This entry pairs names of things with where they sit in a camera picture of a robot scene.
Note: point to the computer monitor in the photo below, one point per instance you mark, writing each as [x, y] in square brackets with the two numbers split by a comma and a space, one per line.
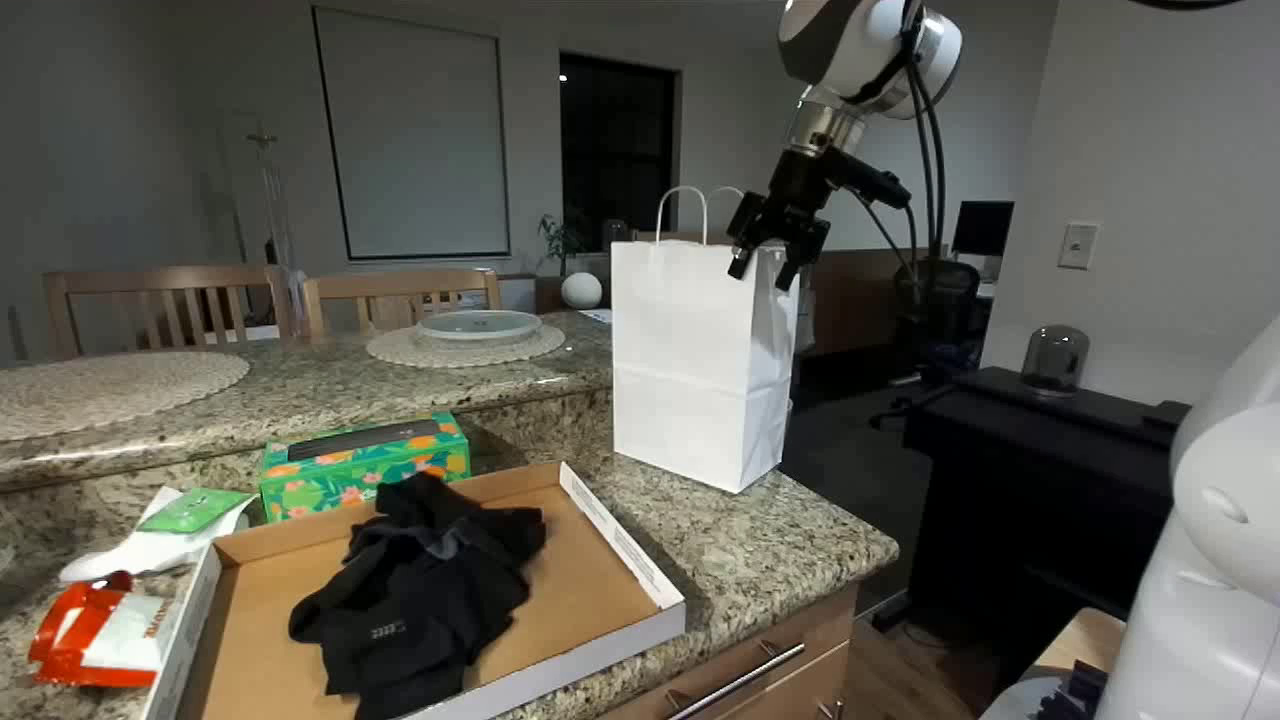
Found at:
[983, 225]

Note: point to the white round vase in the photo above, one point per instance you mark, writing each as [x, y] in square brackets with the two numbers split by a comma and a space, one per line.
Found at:
[580, 291]

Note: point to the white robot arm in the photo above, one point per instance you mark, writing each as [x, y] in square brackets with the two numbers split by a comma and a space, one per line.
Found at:
[853, 56]

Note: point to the orange white package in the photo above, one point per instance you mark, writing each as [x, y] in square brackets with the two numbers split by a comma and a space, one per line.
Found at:
[106, 633]

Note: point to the drawer handle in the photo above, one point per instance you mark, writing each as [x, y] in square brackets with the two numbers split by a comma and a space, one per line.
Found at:
[776, 657]

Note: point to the wooden chair right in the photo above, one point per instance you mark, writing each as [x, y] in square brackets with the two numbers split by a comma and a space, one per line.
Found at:
[395, 296]

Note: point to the white paper bag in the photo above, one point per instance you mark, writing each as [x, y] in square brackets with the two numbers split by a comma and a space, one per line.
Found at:
[700, 362]

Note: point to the wooden chair left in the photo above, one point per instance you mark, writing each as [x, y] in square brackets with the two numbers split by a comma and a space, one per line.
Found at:
[180, 305]

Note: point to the glass plate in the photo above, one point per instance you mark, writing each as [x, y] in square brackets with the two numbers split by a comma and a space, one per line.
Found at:
[476, 326]

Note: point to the white wipes packet green label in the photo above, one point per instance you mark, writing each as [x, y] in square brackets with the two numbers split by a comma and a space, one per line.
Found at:
[173, 529]

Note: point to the wall light switch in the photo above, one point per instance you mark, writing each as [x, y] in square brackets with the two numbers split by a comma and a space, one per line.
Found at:
[1079, 247]

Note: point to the round woven placemat with plate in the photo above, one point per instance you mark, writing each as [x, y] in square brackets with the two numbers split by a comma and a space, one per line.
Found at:
[467, 351]

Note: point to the cardboard tray white rim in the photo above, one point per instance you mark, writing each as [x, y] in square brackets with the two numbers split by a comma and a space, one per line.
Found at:
[598, 597]

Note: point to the round woven placemat left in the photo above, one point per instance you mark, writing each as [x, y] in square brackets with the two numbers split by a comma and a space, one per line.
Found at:
[106, 390]

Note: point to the black cabinet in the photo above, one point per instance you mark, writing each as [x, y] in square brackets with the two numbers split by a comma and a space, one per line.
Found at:
[1038, 506]

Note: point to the black socks pile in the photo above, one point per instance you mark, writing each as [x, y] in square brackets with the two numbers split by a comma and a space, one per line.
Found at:
[418, 597]

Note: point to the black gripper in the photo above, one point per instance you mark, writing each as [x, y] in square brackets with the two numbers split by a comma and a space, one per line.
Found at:
[790, 211]

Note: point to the black office chair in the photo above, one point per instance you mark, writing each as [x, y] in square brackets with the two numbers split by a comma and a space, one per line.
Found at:
[934, 331]

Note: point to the wooden chair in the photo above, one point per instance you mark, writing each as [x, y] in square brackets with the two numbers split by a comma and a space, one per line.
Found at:
[395, 296]
[180, 305]

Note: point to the green tissue box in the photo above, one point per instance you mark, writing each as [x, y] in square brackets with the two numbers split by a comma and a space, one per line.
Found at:
[351, 465]

